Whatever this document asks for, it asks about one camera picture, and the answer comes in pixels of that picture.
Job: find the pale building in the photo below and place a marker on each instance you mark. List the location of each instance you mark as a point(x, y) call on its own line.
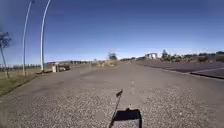
point(150, 55)

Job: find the tall pale lamp pole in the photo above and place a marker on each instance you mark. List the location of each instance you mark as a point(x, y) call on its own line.
point(42, 40)
point(24, 43)

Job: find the pale box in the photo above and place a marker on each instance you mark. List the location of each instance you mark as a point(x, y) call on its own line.
point(54, 68)

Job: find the bare tree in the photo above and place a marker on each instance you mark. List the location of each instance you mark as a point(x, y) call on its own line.
point(4, 50)

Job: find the dry grass verge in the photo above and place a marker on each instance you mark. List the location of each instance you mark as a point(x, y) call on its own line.
point(11, 81)

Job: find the dark asphalt lot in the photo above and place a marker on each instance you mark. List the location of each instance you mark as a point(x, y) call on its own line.
point(196, 67)

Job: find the distant tree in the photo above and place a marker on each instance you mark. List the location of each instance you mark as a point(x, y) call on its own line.
point(112, 56)

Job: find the row of bushes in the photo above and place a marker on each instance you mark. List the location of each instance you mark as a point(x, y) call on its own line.
point(190, 58)

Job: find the grey gravel asphalt road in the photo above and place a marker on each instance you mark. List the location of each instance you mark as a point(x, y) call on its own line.
point(100, 86)

